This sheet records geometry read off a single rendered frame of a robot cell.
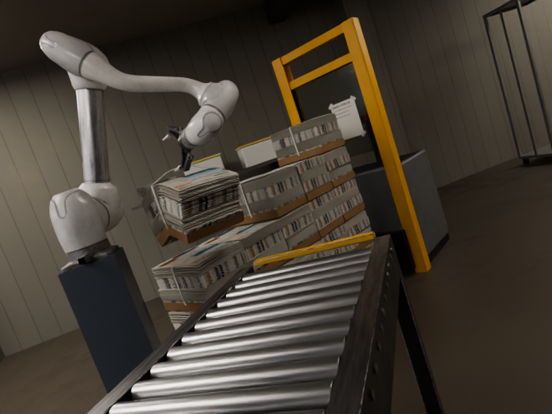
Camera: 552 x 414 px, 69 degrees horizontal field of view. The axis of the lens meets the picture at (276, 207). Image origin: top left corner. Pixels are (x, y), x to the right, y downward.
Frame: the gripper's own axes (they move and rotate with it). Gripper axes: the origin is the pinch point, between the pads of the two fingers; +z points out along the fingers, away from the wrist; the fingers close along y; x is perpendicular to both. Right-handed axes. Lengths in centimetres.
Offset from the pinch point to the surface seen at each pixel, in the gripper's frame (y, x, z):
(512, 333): 134, 100, -64
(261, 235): 50, 31, 4
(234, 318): 57, -33, -71
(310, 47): -57, 152, 40
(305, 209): 48, 70, 12
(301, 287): 57, -15, -77
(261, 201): 34, 45, 14
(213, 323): 57, -37, -65
